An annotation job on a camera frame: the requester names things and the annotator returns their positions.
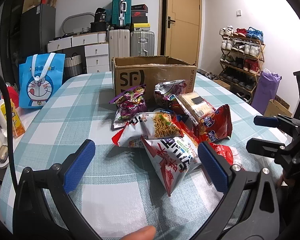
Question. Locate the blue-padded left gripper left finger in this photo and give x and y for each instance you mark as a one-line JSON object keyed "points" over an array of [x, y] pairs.
{"points": [[42, 205]]}

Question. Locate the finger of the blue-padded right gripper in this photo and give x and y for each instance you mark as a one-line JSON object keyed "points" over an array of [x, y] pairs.
{"points": [[266, 121], [264, 148]]}

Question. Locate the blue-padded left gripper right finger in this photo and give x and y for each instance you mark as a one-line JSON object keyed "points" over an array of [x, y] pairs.
{"points": [[248, 209]]}

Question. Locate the red white small packet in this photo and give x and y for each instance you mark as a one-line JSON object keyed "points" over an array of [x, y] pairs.
{"points": [[228, 152]]}

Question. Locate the clear cracker pack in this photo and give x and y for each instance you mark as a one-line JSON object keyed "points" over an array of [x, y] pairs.
{"points": [[195, 106]]}

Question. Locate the white red snack bag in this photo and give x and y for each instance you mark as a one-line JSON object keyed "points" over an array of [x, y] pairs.
{"points": [[172, 158]]}

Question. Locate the noodle picture snack bag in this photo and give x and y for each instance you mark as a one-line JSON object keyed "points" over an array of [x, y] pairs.
{"points": [[148, 125]]}

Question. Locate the purple cartoon snack bag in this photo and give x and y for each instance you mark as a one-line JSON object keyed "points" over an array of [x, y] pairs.
{"points": [[129, 103]]}

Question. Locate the person's right hand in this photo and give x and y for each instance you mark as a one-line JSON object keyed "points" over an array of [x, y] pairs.
{"points": [[282, 181]]}

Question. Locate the person's left hand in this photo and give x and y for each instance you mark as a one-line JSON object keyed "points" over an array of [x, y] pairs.
{"points": [[146, 233]]}

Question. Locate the small cardboard box on floor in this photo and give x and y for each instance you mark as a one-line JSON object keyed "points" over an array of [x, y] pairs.
{"points": [[277, 106]]}

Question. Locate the purple plastic bag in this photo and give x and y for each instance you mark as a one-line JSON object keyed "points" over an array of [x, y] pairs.
{"points": [[266, 90]]}

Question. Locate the wooden shoe rack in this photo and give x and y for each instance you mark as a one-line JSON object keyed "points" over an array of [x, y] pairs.
{"points": [[241, 61]]}

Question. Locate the teal plaid tablecloth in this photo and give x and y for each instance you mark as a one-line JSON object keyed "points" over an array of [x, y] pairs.
{"points": [[120, 191]]}

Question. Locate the silver purple snack bag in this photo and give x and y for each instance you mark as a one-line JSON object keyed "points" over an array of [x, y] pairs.
{"points": [[166, 92]]}

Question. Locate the wooden door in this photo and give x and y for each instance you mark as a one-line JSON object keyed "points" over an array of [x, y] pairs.
{"points": [[180, 29]]}

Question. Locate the blue Doraemon tote bag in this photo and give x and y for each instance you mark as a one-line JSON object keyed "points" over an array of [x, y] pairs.
{"points": [[40, 77]]}

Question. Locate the silver suitcase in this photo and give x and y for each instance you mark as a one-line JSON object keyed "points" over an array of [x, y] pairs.
{"points": [[142, 43]]}

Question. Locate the SF Express cardboard box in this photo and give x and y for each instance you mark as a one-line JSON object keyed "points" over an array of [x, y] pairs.
{"points": [[128, 72]]}

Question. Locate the woven laundry basket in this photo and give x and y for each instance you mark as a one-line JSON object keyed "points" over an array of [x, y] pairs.
{"points": [[73, 66]]}

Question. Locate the stacked shoe boxes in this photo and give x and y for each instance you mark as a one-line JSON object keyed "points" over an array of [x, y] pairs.
{"points": [[139, 20]]}

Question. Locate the beige suitcase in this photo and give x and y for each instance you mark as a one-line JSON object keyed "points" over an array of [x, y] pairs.
{"points": [[119, 43]]}

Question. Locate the white drawer cabinet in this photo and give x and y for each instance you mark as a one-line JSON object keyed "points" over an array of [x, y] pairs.
{"points": [[92, 47]]}

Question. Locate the teal suitcase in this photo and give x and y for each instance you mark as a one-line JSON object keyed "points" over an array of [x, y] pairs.
{"points": [[121, 13]]}

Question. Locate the black refrigerator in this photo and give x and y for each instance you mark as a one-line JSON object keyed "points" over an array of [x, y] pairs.
{"points": [[37, 30]]}

